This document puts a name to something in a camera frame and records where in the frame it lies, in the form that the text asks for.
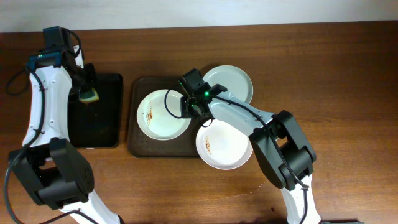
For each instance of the green yellow sponge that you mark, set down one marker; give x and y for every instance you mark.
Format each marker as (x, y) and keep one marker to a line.
(89, 96)

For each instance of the white plate front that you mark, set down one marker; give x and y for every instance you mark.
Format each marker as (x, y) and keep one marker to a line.
(222, 146)

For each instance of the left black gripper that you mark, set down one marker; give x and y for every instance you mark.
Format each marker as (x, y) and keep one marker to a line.
(86, 82)

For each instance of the pale green plate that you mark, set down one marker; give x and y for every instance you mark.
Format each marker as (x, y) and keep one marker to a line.
(234, 79)

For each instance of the brown serving tray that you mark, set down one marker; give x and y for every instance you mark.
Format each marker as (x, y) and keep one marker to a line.
(141, 145)

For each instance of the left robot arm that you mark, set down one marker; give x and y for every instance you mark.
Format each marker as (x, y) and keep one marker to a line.
(51, 170)

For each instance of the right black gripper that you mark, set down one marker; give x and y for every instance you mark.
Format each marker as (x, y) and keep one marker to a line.
(187, 107)

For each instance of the black tray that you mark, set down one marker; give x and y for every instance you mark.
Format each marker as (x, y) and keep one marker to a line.
(97, 124)

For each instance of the white plate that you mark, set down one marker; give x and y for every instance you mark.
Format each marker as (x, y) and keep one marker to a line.
(154, 120)
(222, 146)

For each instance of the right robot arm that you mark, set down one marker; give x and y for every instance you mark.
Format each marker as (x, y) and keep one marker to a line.
(283, 152)

